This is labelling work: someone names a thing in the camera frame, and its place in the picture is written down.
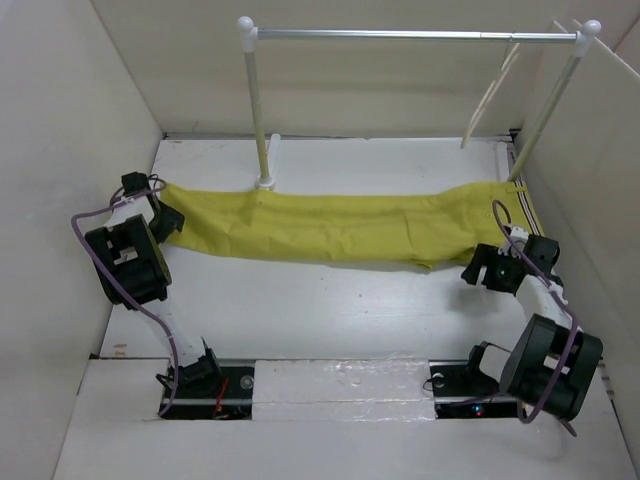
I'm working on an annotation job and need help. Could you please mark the yellow trousers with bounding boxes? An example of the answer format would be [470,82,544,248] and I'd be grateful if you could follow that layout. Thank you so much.
[160,182,543,269]

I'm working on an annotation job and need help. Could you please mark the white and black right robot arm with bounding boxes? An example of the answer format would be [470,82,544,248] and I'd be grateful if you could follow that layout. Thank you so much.
[461,226,603,421]

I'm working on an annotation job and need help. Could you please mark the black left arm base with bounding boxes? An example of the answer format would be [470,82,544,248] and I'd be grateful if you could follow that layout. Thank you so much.
[157,362,255,421]

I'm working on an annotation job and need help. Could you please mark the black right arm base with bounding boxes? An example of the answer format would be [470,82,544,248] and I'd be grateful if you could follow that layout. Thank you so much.
[422,341,517,420]

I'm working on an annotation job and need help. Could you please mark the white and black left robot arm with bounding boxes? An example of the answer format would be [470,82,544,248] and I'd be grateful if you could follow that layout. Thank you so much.
[81,172,223,397]

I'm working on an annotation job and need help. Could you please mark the beige trouser hanger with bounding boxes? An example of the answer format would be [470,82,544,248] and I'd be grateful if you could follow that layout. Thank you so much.
[460,43,521,150]

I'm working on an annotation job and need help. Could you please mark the white foam block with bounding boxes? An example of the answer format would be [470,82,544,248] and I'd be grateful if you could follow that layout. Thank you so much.
[252,358,436,422]

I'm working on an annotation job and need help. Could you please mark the white clothes rack with metal bar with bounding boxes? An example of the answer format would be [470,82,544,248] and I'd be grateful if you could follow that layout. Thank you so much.
[231,16,602,189]

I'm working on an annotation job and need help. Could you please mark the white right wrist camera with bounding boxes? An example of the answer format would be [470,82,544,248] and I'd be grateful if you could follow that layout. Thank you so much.
[500,226,529,257]

